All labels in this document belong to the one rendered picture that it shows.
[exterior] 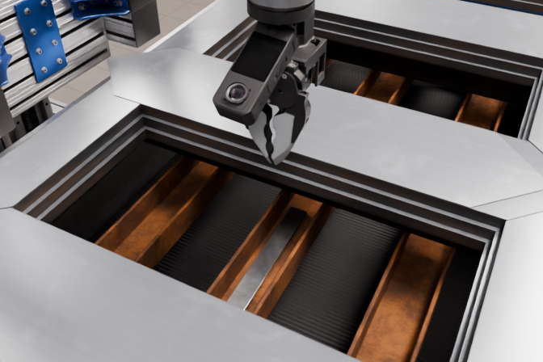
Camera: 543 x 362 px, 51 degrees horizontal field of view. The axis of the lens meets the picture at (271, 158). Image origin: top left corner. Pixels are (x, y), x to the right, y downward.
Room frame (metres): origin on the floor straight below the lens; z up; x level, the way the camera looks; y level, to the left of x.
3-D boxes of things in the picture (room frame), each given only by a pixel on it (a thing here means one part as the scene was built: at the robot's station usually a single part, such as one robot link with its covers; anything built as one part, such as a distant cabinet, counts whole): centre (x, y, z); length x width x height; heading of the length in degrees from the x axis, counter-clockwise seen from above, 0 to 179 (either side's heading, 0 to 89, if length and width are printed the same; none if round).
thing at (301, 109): (0.54, -0.02, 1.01); 0.05 x 0.02 x 0.09; 63
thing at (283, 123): (0.57, -0.03, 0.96); 0.06 x 0.03 x 0.09; 153
